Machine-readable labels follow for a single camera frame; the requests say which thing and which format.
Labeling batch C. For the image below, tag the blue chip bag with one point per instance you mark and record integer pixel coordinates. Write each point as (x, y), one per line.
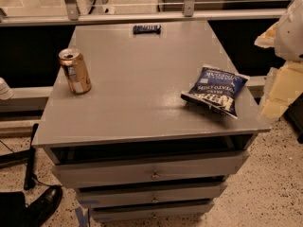
(216, 88)

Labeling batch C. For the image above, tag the grey metal railing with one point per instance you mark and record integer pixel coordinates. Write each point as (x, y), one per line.
(72, 12)

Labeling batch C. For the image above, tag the black pole stand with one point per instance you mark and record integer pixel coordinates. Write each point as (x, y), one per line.
(29, 179)

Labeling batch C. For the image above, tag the top grey drawer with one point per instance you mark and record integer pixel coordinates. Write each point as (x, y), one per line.
(150, 170)

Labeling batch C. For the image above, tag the orange soda can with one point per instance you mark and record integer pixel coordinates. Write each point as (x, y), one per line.
(75, 70)

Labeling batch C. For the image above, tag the grey drawer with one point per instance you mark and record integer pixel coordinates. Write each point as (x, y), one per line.
(150, 170)
(157, 194)
(164, 209)

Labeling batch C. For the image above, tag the black leather shoe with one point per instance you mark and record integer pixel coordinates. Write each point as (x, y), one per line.
(44, 207)

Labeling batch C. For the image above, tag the bottom grey drawer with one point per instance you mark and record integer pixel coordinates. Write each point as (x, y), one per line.
(164, 209)

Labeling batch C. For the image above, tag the middle grey drawer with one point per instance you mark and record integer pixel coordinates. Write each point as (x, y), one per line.
(157, 194)

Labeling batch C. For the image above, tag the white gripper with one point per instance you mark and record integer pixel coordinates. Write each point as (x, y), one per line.
(290, 37)

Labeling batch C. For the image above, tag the dark blue tag strip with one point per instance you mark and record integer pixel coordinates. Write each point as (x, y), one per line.
(146, 29)

